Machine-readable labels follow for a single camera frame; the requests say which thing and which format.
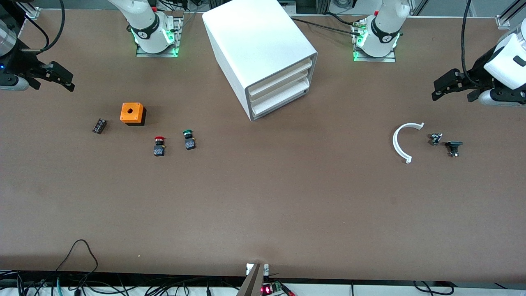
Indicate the orange button enclosure box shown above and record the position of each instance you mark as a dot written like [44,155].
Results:
[131,113]

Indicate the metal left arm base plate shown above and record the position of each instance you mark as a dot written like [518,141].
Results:
[386,59]

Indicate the small black terminal block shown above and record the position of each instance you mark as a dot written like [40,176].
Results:
[99,126]

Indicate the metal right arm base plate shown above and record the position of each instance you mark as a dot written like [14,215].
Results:
[156,54]

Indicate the circuit board with red light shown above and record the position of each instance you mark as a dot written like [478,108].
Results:
[269,290]

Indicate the red push button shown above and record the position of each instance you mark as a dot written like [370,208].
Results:
[159,150]

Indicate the small metal fitting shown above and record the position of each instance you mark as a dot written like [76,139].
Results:
[435,139]

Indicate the white drawer cabinet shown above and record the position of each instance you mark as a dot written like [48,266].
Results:
[254,41]

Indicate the white plastic drawer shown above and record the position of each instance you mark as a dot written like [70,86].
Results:
[279,98]
[279,87]
[279,77]

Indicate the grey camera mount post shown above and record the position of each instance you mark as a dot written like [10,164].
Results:
[252,283]

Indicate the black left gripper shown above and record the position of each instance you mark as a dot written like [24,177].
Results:
[478,70]

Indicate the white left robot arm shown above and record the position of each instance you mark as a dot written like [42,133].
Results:
[386,24]

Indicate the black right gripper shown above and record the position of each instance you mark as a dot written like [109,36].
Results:
[21,64]

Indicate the white curved plastic bracket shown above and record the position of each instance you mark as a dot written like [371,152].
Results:
[395,144]

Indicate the green push button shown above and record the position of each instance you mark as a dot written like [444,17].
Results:
[189,144]

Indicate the black flat-head button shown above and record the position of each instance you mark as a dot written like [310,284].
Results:
[453,144]

